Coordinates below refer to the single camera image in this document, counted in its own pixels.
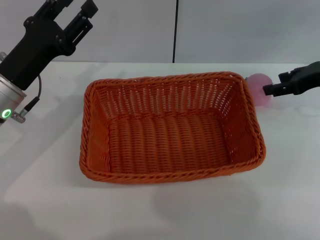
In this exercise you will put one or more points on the pink peach toy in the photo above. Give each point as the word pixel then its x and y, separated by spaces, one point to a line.
pixel 258 92

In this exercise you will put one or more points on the orange woven plastic basket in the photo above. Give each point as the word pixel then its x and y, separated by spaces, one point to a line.
pixel 172 130

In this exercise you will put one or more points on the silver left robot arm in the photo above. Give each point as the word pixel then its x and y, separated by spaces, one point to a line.
pixel 10 100

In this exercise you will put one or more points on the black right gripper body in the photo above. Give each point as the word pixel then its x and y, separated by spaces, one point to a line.
pixel 308 77

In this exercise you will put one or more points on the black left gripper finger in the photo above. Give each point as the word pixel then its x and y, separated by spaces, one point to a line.
pixel 81 22
pixel 62 6

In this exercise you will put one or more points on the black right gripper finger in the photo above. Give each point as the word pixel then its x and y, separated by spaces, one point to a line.
pixel 278 90
pixel 287 76

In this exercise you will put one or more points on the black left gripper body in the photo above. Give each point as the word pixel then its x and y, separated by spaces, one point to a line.
pixel 37 42

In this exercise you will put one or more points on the black vertical wall strip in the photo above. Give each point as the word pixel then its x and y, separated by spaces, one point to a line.
pixel 175 31

